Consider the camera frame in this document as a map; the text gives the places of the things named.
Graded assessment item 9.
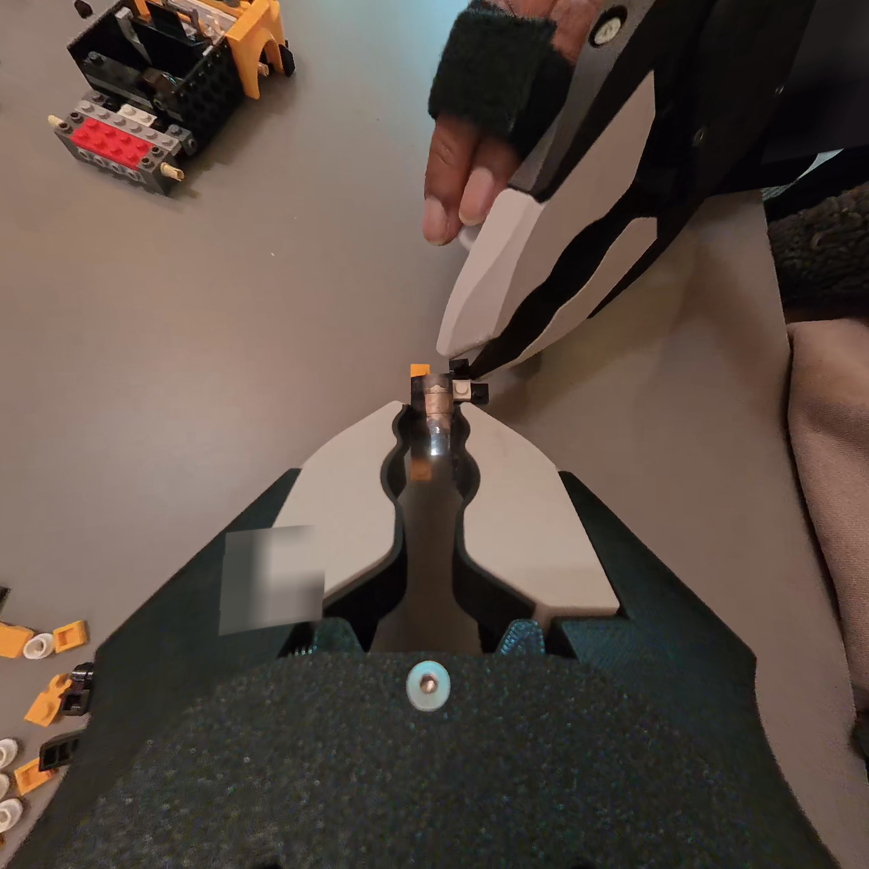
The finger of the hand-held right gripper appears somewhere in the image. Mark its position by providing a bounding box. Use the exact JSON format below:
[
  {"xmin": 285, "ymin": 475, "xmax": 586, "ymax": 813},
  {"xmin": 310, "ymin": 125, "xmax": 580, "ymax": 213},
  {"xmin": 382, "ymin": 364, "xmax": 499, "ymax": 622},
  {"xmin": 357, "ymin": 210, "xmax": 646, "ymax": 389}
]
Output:
[
  {"xmin": 468, "ymin": 216, "xmax": 661, "ymax": 378},
  {"xmin": 436, "ymin": 71, "xmax": 659, "ymax": 361}
]

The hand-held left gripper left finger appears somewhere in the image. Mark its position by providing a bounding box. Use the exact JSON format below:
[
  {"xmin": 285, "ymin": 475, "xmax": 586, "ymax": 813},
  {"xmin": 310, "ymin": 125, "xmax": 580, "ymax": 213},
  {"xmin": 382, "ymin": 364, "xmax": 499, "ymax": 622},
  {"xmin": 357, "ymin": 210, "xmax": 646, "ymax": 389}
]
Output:
[{"xmin": 275, "ymin": 401, "xmax": 410, "ymax": 602}]

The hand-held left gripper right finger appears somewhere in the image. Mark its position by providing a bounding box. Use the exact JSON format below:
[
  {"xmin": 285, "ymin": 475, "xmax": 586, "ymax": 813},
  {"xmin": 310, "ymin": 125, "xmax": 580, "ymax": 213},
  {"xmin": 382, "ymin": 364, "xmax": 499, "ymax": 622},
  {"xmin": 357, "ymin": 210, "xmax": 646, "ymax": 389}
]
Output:
[{"xmin": 454, "ymin": 404, "xmax": 620, "ymax": 622}]

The small lego subassembly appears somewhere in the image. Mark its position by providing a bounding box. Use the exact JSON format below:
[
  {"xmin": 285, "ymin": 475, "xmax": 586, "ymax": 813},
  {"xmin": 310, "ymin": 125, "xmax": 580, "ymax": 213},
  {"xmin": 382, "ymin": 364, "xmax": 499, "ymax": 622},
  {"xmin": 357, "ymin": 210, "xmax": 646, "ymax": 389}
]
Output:
[{"xmin": 409, "ymin": 363, "xmax": 491, "ymax": 484}]

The pile of small lego pieces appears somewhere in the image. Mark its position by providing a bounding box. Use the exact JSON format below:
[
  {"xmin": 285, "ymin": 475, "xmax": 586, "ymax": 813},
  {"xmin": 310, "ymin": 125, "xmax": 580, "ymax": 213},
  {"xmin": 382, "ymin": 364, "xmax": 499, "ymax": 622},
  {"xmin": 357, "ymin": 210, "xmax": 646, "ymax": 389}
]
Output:
[{"xmin": 0, "ymin": 587, "xmax": 95, "ymax": 835}]

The orange black lego car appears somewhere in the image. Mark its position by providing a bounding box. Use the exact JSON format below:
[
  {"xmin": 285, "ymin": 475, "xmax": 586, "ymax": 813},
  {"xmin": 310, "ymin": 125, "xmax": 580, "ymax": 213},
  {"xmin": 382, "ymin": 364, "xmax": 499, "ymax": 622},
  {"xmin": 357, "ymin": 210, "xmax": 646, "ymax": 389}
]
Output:
[{"xmin": 48, "ymin": 0, "xmax": 297, "ymax": 198}]

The person's right hand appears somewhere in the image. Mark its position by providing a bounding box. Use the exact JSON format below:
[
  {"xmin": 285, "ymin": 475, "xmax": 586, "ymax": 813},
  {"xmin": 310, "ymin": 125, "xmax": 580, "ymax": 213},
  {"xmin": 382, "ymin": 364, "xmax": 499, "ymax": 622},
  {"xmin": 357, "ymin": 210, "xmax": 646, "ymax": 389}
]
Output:
[{"xmin": 421, "ymin": 0, "xmax": 606, "ymax": 247}]

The beige sweatshirt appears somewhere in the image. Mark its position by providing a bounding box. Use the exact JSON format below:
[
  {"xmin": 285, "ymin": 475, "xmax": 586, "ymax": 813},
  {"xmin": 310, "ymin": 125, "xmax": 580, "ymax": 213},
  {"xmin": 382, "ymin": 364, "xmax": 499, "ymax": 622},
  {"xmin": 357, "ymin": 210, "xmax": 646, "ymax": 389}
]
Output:
[{"xmin": 786, "ymin": 318, "xmax": 869, "ymax": 721}]

